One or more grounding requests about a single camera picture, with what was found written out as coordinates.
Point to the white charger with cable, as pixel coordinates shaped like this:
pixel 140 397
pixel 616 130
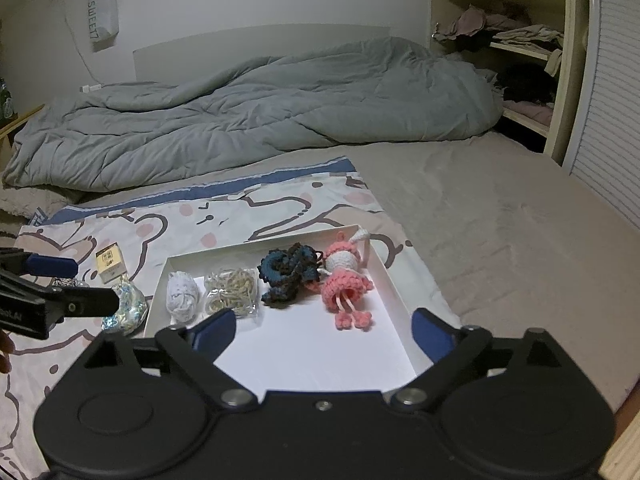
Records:
pixel 81 55

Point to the cream open wardrobe shelf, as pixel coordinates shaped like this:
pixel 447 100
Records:
pixel 571 18

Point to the wooden bedside shelf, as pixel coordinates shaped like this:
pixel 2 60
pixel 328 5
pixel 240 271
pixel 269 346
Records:
pixel 9 131

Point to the person's left hand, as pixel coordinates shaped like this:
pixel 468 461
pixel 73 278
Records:
pixel 6 349

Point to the white hanging paper bag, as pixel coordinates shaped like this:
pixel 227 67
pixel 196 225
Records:
pixel 103 22

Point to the beige fleece blanket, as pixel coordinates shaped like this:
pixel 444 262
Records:
pixel 20 205

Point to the cartoon bear printed cloth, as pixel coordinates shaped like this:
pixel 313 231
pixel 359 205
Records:
pixel 233 223

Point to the bag of beige rubber bands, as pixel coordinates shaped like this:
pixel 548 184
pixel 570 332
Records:
pixel 233 289

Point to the pile of folded clothes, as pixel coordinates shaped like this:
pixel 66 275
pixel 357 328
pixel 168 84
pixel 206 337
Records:
pixel 521 59

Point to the green glass bottle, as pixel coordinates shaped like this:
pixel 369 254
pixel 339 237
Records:
pixel 6 104

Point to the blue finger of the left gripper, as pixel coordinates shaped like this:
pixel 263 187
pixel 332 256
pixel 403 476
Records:
pixel 51 267

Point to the blue floral silk pouch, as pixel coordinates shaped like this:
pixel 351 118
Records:
pixel 132 311

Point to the blue brown crochet scrunchie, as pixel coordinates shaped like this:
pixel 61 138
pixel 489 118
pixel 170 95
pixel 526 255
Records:
pixel 285 271

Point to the white slatted wardrobe door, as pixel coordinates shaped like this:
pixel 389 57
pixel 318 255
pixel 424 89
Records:
pixel 604 148

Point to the white yarn ball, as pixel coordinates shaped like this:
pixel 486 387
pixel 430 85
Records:
pixel 182 297

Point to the yellow tissue packet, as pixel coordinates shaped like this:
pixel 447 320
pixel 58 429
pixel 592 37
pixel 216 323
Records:
pixel 110 263

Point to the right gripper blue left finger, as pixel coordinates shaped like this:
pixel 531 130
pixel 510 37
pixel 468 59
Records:
pixel 214 334

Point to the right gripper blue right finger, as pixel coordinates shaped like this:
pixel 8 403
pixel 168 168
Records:
pixel 433 336

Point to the pink crochet doll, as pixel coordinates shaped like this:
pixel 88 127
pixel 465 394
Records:
pixel 342 283

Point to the grey quilted duvet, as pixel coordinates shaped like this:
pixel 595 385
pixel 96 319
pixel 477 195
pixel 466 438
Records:
pixel 128 135

